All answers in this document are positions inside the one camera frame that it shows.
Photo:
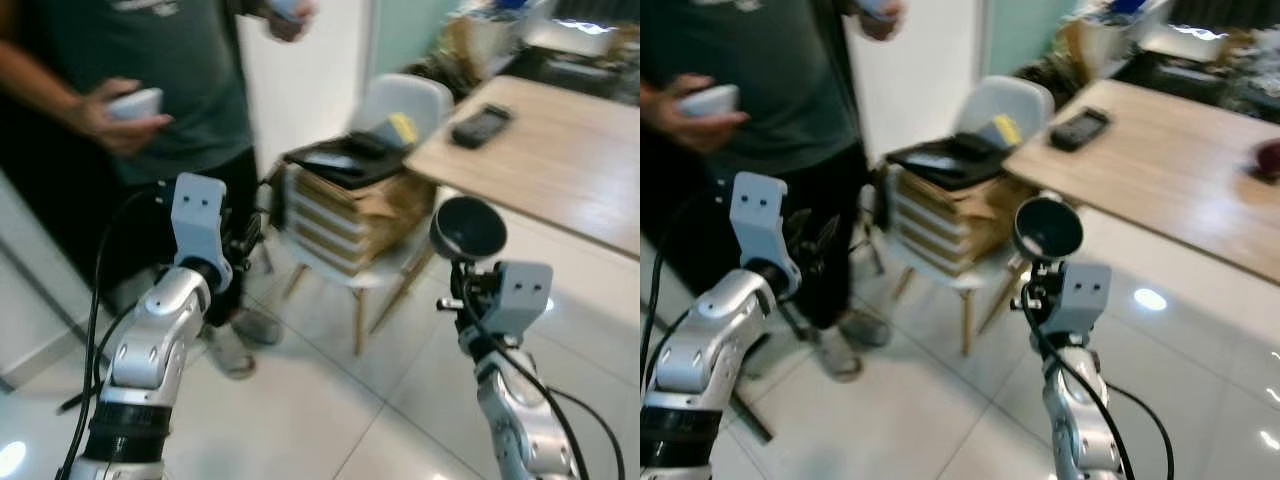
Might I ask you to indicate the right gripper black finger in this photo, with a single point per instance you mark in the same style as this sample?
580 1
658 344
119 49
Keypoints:
461 267
1052 266
1034 267
482 267

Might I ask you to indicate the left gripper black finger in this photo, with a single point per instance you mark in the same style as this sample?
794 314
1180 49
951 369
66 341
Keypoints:
833 232
258 226
820 240
245 232

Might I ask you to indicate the black round bowl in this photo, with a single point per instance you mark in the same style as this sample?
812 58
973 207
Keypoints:
1048 230
468 228

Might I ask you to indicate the white handheld controller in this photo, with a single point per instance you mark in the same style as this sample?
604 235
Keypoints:
285 8
878 8
712 100
138 104

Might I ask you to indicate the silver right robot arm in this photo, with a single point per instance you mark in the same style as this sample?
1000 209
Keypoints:
1075 420
520 420

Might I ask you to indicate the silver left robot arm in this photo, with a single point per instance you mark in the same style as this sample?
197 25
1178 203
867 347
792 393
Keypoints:
150 340
705 350

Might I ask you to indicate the person's right hand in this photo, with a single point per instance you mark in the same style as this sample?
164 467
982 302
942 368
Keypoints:
690 130
100 125

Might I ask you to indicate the person's left hand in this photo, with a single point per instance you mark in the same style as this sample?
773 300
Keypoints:
300 28
888 28

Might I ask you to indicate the grey shoe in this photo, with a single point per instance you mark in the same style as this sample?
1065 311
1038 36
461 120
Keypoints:
838 358
230 355
260 328
865 330

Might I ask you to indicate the large brown cardboard box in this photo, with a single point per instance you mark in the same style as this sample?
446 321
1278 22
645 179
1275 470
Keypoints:
350 225
950 225

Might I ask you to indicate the black flat case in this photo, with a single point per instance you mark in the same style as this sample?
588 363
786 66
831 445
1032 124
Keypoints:
940 165
340 165

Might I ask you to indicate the light wooden table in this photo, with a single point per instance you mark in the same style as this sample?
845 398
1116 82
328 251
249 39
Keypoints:
1170 180
560 160

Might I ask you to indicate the black phone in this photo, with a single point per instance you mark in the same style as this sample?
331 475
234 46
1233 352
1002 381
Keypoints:
482 126
1080 130

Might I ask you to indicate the yellow tag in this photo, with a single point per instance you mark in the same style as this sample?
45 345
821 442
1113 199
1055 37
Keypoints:
403 128
1008 130

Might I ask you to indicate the white chair with wooden legs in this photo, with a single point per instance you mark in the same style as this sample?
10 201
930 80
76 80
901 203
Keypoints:
410 100
1010 100

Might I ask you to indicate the person in green shirt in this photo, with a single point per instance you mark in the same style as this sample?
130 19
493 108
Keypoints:
170 60
780 60

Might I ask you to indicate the tan cardboard box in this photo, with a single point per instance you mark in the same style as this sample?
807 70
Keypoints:
1100 48
480 45

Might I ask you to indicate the dark red round object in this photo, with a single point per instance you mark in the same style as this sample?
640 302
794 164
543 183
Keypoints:
1268 160

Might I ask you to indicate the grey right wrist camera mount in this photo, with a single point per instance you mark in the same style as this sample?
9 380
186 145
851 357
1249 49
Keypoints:
1088 295
525 295

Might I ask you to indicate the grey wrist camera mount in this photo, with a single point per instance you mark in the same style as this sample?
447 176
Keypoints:
198 215
1088 295
760 215
525 295

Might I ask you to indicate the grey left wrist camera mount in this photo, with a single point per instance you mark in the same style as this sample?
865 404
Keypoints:
198 215
760 215

